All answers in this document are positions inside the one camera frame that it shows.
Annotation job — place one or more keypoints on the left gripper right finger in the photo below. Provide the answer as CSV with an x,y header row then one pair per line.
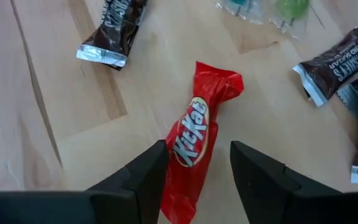
x,y
266,186

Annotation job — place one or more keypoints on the red KitKat candy bar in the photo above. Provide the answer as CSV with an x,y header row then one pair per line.
x,y
197,133

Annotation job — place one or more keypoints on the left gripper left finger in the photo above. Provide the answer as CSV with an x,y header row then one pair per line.
x,y
141,186

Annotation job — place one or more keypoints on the green candy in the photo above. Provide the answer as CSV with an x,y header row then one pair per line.
x,y
291,12

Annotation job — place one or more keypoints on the teal candy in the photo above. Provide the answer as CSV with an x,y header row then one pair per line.
x,y
241,7

